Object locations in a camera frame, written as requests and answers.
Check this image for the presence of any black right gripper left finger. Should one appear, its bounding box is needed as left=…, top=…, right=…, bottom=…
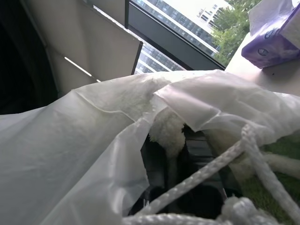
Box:
left=140, top=132, right=170, bottom=211

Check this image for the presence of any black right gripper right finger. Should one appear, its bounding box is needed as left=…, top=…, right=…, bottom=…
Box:
left=183, top=124, right=235, bottom=195

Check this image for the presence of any beige roller blind panel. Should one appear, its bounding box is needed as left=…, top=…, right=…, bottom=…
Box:
left=19, top=0, right=144, bottom=95

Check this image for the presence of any white braided drawstring cord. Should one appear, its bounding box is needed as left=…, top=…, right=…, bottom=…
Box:
left=121, top=123, right=300, bottom=225

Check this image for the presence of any purple tissue pack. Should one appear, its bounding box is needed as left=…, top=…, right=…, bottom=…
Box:
left=241, top=0, right=300, bottom=69

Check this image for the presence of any green tree outside window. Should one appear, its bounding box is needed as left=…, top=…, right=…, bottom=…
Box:
left=210, top=0, right=262, bottom=67

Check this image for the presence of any translucent white plastic drawstring bag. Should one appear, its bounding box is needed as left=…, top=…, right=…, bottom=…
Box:
left=0, top=69, right=300, bottom=225

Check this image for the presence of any high-rise building outside window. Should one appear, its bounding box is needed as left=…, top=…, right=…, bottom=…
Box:
left=134, top=0, right=235, bottom=75

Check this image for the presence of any black window frame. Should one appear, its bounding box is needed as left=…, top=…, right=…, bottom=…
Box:
left=125, top=0, right=226, bottom=71

